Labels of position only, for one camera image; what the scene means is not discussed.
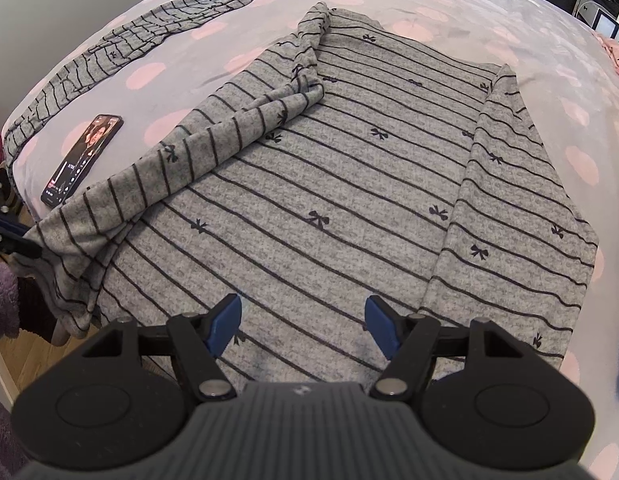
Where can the person's left forearm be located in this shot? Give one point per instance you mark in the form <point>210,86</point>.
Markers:
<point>1,300</point>

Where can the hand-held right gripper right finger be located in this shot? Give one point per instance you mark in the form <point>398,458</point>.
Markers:
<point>382,327</point>

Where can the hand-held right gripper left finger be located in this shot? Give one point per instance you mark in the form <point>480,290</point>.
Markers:
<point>224,325</point>

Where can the pink patterned pillow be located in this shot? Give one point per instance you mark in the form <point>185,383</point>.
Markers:
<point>617,57</point>

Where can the person's purple fleece robe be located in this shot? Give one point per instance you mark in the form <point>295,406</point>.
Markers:
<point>4,435</point>

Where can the white nightstand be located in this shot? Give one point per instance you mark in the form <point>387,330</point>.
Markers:
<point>602,15</point>

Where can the grey striped bow-print shirt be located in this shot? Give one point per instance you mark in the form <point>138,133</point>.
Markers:
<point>339,170</point>

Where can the black smartphone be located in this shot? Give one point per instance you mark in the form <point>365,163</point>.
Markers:
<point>81,160</point>

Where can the grey striped pants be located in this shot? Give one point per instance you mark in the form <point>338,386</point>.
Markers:
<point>114,45</point>

